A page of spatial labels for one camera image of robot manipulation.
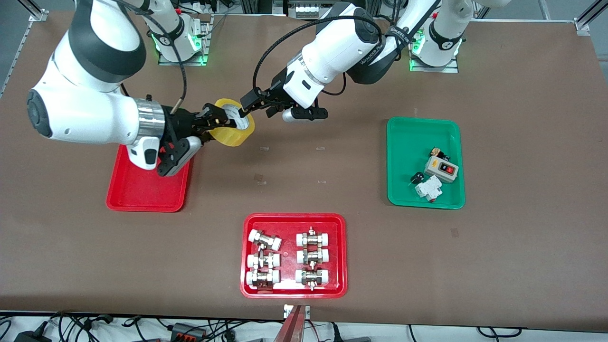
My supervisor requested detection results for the yellow packing tape roll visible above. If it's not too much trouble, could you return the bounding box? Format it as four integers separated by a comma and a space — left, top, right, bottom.
209, 98, 256, 148

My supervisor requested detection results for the red plastic tray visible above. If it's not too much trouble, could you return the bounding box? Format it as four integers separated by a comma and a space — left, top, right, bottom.
240, 213, 348, 299
106, 142, 193, 213

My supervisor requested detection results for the green plastic tray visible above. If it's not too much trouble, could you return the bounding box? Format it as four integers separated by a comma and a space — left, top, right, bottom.
386, 117, 466, 209

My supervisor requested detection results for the white power strip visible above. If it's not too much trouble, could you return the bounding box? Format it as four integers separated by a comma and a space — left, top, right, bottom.
287, 0, 343, 19

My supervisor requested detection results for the white capped metal valve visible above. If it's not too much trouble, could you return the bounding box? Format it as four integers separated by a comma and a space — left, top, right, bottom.
247, 252, 281, 269
294, 267, 330, 290
248, 229, 282, 251
296, 227, 331, 247
296, 247, 330, 266
246, 269, 281, 289

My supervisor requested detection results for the white circuit breaker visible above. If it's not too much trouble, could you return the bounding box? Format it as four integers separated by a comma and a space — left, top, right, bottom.
414, 175, 443, 203

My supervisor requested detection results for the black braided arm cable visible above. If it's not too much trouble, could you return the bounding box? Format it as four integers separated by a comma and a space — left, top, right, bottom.
253, 17, 383, 98

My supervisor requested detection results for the black thin arm cable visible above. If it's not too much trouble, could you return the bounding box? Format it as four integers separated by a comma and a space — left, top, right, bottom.
119, 0, 188, 114

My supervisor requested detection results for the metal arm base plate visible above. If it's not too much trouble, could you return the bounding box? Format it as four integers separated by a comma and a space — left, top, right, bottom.
409, 21, 460, 73
158, 13, 210, 66

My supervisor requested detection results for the grey on-off switch box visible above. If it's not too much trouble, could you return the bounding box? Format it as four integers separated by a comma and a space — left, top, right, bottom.
424, 156, 459, 182

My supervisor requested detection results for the aluminium frame profile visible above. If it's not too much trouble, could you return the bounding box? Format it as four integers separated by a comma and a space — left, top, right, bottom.
574, 0, 608, 36
19, 0, 49, 22

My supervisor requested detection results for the aluminium camera post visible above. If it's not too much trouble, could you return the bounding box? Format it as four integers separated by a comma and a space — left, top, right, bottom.
273, 304, 311, 342

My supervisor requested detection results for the black floor cable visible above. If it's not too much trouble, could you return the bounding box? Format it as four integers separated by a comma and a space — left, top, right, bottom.
477, 326, 523, 339

